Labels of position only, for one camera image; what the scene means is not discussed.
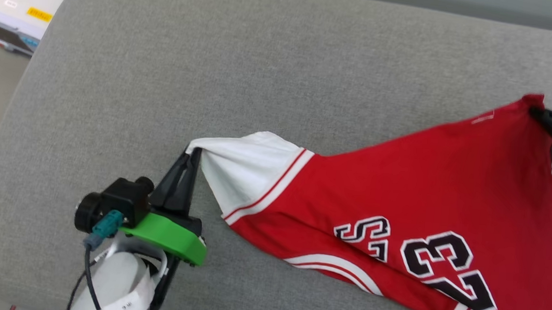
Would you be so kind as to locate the red and white basketball jersey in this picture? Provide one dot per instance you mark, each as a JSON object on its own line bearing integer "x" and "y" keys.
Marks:
{"x": 399, "y": 181}

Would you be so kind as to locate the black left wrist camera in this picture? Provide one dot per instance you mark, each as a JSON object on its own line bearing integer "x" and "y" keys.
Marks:
{"x": 127, "y": 198}

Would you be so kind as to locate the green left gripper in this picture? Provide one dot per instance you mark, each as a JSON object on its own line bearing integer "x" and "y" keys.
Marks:
{"x": 170, "y": 235}

